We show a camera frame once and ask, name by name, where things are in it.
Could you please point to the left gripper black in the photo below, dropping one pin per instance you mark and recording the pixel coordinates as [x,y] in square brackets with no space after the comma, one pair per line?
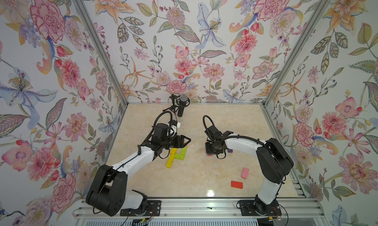
[181,141]

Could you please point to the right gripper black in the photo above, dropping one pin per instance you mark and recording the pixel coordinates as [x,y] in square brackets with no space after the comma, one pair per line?
[208,151]

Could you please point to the lime green block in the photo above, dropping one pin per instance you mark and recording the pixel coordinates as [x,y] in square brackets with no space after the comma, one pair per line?
[179,156]
[183,151]

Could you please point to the long yellow block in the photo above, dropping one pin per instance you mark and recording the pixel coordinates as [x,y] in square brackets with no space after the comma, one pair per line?
[170,160]

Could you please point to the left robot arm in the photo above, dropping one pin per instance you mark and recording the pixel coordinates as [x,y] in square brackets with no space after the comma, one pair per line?
[108,192]

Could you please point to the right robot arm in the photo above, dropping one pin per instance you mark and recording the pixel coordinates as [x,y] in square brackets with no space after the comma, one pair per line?
[274,161]

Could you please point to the pink block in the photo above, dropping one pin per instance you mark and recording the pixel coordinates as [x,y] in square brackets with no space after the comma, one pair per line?
[245,173]

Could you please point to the red block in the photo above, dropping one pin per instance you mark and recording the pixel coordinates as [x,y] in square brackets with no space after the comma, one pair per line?
[236,184]

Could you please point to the black microphone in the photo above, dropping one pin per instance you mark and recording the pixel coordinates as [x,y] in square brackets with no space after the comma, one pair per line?
[183,102]

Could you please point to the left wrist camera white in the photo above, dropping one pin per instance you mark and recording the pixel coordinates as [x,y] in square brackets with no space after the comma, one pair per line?
[174,126]

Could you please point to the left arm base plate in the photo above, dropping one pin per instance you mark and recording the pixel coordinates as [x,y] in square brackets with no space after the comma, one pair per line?
[149,208]

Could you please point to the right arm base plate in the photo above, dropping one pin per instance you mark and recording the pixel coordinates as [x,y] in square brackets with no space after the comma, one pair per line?
[259,208]

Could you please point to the aluminium front rail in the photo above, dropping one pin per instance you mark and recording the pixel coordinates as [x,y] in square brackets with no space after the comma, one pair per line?
[225,208]

